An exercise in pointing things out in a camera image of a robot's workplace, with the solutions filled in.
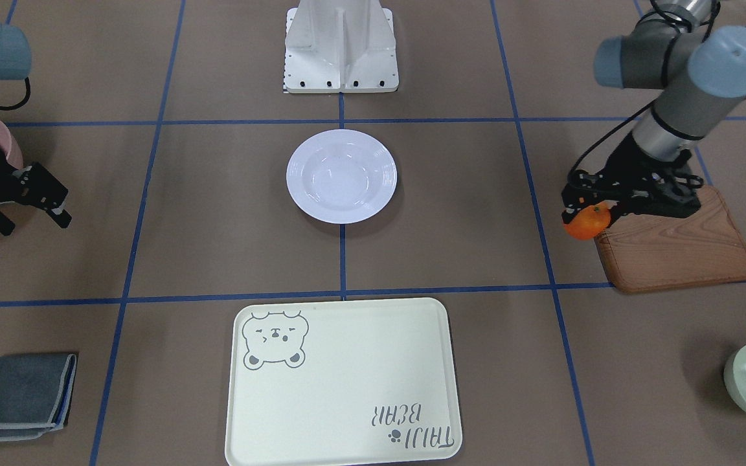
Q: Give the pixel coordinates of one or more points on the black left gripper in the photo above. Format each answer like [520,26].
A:
[625,157]

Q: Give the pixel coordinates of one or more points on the orange mandarin fruit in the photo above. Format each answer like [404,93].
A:
[589,222]

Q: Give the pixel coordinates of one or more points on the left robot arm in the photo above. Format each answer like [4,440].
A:
[700,73]

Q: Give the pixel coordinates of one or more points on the brown wood-grain tray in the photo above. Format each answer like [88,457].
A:
[642,254]

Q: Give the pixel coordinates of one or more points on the cream bear print tray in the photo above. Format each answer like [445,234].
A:
[341,383]

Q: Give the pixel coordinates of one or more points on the pink bowl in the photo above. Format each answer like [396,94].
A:
[10,147]

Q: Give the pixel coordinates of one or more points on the folded grey cloth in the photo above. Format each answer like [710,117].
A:
[36,392]

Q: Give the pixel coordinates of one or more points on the white round plate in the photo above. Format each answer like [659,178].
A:
[341,176]

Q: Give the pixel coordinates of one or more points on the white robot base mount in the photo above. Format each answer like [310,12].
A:
[340,47]

